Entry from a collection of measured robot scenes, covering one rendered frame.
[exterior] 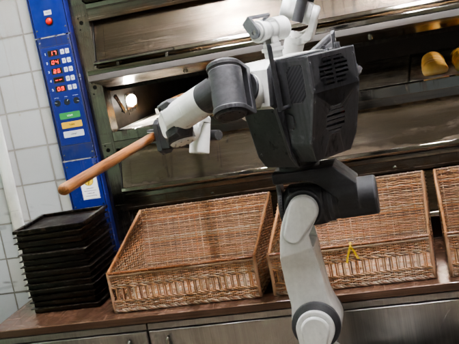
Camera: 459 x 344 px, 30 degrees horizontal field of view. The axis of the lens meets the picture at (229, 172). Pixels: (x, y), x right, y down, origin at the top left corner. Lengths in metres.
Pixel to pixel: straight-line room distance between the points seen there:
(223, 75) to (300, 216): 0.46
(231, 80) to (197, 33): 1.13
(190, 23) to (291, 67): 1.15
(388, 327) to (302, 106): 0.95
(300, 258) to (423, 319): 0.60
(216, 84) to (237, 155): 1.16
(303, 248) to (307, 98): 0.45
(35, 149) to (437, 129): 1.62
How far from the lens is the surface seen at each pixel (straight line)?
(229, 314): 2.98
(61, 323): 3.19
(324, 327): 2.49
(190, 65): 3.25
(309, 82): 2.25
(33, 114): 3.63
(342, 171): 2.41
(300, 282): 2.50
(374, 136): 3.30
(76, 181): 2.22
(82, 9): 3.51
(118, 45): 3.45
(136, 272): 3.07
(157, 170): 3.47
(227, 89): 2.23
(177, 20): 3.40
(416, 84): 3.27
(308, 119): 2.27
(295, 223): 2.42
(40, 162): 3.65
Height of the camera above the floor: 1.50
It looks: 9 degrees down
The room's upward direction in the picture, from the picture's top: 11 degrees counter-clockwise
